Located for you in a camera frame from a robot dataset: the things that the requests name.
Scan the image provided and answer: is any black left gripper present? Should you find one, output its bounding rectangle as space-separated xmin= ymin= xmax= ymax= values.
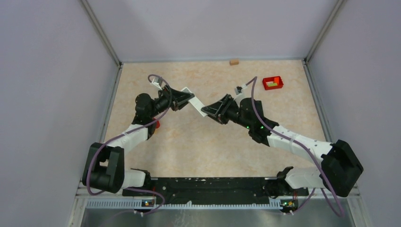
xmin=149 ymin=84 xmax=194 ymax=118

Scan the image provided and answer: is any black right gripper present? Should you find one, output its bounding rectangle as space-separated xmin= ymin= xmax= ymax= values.
xmin=201 ymin=94 xmax=252 ymax=130

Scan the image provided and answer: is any white remote control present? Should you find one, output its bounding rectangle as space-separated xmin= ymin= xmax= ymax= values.
xmin=181 ymin=87 xmax=207 ymax=117

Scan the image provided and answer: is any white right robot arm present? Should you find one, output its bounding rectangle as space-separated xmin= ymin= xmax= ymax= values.
xmin=201 ymin=95 xmax=364 ymax=197

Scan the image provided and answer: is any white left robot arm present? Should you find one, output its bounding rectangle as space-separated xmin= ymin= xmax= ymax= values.
xmin=82 ymin=85 xmax=195 ymax=195

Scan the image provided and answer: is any small wooden block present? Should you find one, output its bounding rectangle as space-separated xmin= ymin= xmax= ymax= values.
xmin=229 ymin=59 xmax=239 ymax=66

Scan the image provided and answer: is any red plastic bin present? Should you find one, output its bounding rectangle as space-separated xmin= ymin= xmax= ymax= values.
xmin=262 ymin=76 xmax=284 ymax=90

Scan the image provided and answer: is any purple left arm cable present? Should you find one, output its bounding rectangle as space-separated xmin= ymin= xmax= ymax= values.
xmin=86 ymin=74 xmax=173 ymax=216

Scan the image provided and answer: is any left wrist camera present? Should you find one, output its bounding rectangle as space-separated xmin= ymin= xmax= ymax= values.
xmin=151 ymin=77 xmax=164 ymax=90

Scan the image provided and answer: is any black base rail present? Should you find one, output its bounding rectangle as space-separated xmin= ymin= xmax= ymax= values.
xmin=122 ymin=177 xmax=309 ymax=205

